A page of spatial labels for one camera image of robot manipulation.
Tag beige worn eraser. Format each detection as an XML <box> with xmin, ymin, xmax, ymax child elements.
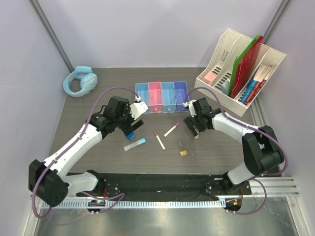
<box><xmin>194</xmin><ymin>127</ymin><xmax>199</xmax><ymax>139</ymax></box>

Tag blue pencil sharpener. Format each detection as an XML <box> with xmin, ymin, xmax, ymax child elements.
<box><xmin>126</xmin><ymin>132</ymin><xmax>135</xmax><ymax>140</ymax></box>

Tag magenta capped white pen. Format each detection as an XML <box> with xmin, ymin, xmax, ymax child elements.
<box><xmin>163</xmin><ymin>122</ymin><xmax>180</xmax><ymax>138</ymax></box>

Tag blue capped white marker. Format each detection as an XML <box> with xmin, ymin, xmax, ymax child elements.
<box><xmin>124</xmin><ymin>138</ymin><xmax>146</xmax><ymax>151</ymax></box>

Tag grey eraser sleeve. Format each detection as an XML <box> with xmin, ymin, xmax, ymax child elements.
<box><xmin>177</xmin><ymin>140</ymin><xmax>185</xmax><ymax>148</ymax></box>

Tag small yellow eraser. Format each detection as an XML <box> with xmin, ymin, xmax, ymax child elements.
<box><xmin>180</xmin><ymin>150</ymin><xmax>188</xmax><ymax>156</ymax></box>

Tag brown capped white pen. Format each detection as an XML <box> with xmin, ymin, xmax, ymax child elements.
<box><xmin>154</xmin><ymin>130</ymin><xmax>166</xmax><ymax>151</ymax></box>

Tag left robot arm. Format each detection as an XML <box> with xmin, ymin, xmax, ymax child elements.
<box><xmin>28</xmin><ymin>96</ymin><xmax>148</xmax><ymax>207</ymax></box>

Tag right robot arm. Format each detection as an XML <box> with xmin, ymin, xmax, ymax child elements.
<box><xmin>183</xmin><ymin>98</ymin><xmax>284</xmax><ymax>194</ymax></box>

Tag teal blue drawer box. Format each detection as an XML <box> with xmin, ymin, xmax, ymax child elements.
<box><xmin>161</xmin><ymin>82</ymin><xmax>176</xmax><ymax>113</ymax></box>

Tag purple drawer box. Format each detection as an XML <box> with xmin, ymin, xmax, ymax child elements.
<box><xmin>174</xmin><ymin>81</ymin><xmax>188</xmax><ymax>113</ymax></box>

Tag light blue drawer box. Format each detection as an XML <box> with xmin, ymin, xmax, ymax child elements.
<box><xmin>135</xmin><ymin>83</ymin><xmax>149</xmax><ymax>107</ymax></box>

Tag light blue item in rack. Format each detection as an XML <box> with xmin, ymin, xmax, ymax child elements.
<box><xmin>220</xmin><ymin>81</ymin><xmax>230</xmax><ymax>95</ymax></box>

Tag green board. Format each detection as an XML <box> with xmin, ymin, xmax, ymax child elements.
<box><xmin>230</xmin><ymin>35</ymin><xmax>260</xmax><ymax>96</ymax></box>

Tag pink drawer box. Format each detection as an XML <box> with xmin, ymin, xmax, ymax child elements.
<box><xmin>148</xmin><ymin>82</ymin><xmax>162</xmax><ymax>113</ymax></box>

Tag pink notepad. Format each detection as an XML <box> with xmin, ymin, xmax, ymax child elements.
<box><xmin>202</xmin><ymin>72</ymin><xmax>217</xmax><ymax>84</ymax></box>

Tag white file organizer rack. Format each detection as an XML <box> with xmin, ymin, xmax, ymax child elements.
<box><xmin>194</xmin><ymin>29</ymin><xmax>286</xmax><ymax>116</ymax></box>

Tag light blue headphones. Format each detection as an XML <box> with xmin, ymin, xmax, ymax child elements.
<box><xmin>63</xmin><ymin>66</ymin><xmax>98</xmax><ymax>98</ymax></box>

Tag books in rack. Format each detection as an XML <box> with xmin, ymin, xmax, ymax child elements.
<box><xmin>241</xmin><ymin>63</ymin><xmax>274</xmax><ymax>105</ymax></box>

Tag red perforated board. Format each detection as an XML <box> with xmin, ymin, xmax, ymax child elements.
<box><xmin>231</xmin><ymin>36</ymin><xmax>264</xmax><ymax>98</ymax></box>

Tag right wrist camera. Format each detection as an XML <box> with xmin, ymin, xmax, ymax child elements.
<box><xmin>183</xmin><ymin>99</ymin><xmax>197</xmax><ymax>117</ymax></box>

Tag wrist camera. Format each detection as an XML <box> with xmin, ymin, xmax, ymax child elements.
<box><xmin>129</xmin><ymin>101</ymin><xmax>148</xmax><ymax>120</ymax></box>
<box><xmin>183</xmin><ymin>99</ymin><xmax>197</xmax><ymax>117</ymax></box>

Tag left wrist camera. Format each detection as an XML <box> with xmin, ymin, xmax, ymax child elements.
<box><xmin>129</xmin><ymin>101</ymin><xmax>148</xmax><ymax>120</ymax></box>

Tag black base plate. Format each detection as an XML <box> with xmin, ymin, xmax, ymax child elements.
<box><xmin>89</xmin><ymin>171</ymin><xmax>252</xmax><ymax>200</ymax></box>

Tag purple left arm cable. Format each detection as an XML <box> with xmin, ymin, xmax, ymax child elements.
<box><xmin>32</xmin><ymin>86</ymin><xmax>141</xmax><ymax>219</ymax></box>

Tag slotted cable duct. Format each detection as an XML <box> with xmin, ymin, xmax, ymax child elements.
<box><xmin>55</xmin><ymin>199</ymin><xmax>226</xmax><ymax>209</ymax></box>

